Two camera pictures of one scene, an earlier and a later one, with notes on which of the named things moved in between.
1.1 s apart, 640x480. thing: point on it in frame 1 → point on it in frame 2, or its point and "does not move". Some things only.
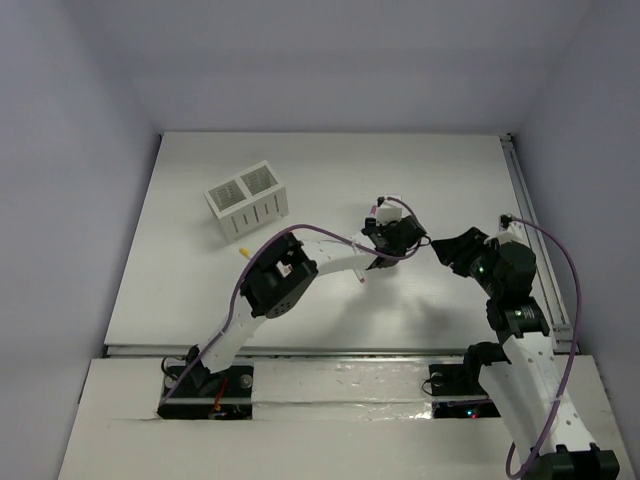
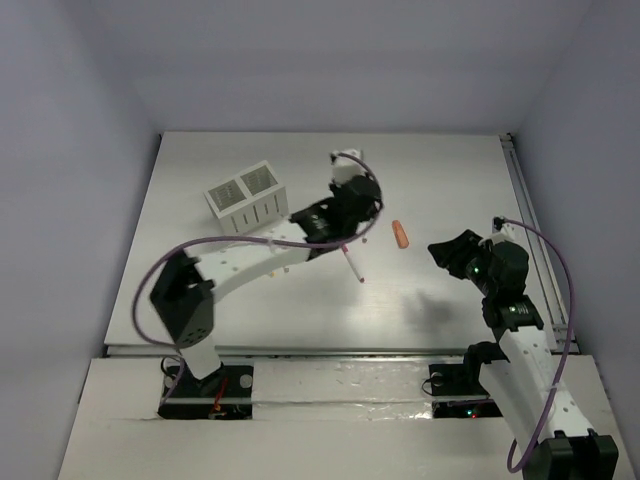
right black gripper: x=458 y=249 does not move
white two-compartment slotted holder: x=248 y=202 does not move
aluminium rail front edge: x=302 y=352 does not move
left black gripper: x=405 y=235 → x=345 y=229
